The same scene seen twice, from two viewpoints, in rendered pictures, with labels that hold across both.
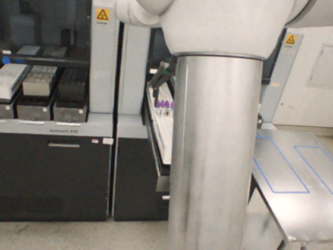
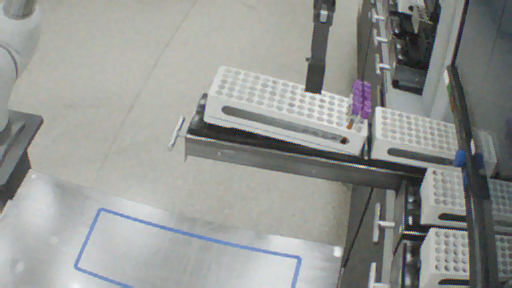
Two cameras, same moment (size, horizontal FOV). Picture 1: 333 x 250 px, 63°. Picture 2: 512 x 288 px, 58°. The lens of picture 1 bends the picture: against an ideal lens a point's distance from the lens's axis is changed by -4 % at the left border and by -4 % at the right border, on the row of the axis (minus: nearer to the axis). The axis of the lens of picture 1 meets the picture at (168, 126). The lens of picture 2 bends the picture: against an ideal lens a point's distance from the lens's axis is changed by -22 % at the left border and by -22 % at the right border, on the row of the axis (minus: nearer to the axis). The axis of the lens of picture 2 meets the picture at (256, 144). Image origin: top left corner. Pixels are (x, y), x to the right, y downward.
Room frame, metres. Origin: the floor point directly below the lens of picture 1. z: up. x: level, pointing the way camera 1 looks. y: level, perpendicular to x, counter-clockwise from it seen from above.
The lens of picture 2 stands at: (1.14, -0.84, 1.51)
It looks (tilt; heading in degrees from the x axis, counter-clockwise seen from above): 41 degrees down; 110
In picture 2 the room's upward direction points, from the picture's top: 6 degrees clockwise
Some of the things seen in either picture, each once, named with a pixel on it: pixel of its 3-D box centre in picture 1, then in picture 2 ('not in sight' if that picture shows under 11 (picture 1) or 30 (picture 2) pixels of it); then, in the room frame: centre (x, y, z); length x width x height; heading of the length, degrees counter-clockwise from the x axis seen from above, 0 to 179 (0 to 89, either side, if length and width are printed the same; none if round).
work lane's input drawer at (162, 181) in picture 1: (163, 130); (353, 151); (1.03, 0.02, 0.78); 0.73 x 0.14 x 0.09; 14
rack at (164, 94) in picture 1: (159, 100); (436, 147); (1.21, 0.06, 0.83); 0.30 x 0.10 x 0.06; 14
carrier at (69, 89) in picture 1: (72, 90); (424, 45); (1.12, 0.45, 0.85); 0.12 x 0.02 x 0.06; 104
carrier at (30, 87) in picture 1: (37, 88); (418, 20); (1.08, 0.60, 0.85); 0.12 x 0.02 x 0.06; 105
